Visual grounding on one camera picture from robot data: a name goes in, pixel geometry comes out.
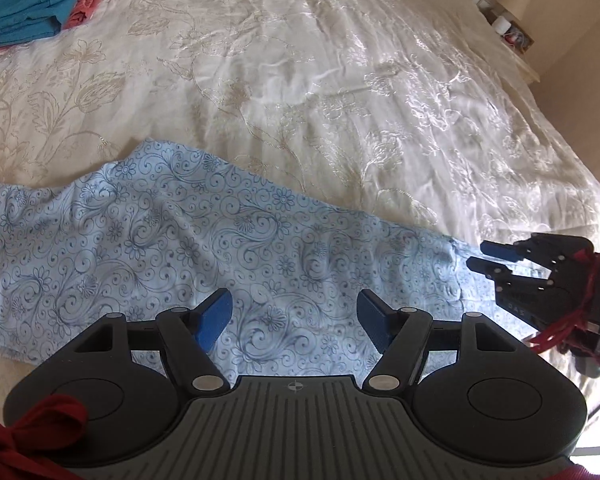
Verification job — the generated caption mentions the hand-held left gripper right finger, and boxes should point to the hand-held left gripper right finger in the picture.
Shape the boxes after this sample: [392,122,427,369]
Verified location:
[357,288,519,396]

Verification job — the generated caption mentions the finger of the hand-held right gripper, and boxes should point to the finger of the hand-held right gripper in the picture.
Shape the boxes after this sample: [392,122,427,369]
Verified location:
[467,257,557,293]
[481,236,595,272]

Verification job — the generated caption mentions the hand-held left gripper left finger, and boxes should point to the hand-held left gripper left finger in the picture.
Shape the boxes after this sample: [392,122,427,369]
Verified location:
[72,287,232,396]

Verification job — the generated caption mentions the blue floral pants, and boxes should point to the blue floral pants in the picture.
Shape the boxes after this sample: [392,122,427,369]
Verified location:
[0,140,536,378]

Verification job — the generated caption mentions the cream bedside table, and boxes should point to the cream bedside table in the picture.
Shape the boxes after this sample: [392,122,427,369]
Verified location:
[475,0,542,86]

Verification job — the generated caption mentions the cream embroidered bedspread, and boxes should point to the cream embroidered bedspread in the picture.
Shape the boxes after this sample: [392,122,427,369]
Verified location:
[0,0,600,411]

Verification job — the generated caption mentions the red fabric strap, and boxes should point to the red fabric strap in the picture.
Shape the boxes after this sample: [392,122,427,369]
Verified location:
[0,394,89,480]
[529,249,600,357]

